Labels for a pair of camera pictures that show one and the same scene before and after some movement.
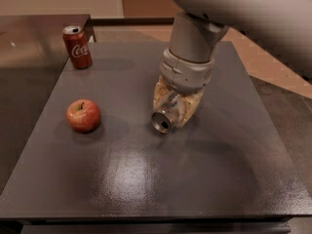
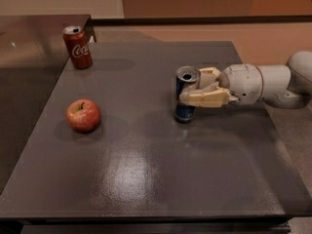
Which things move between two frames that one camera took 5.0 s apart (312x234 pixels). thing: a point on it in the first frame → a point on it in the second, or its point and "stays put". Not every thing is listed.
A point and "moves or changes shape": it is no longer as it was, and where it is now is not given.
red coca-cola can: (78, 47) stays put
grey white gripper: (184, 72) → (242, 83)
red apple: (83, 115) stays put
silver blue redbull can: (165, 120) moves or changes shape
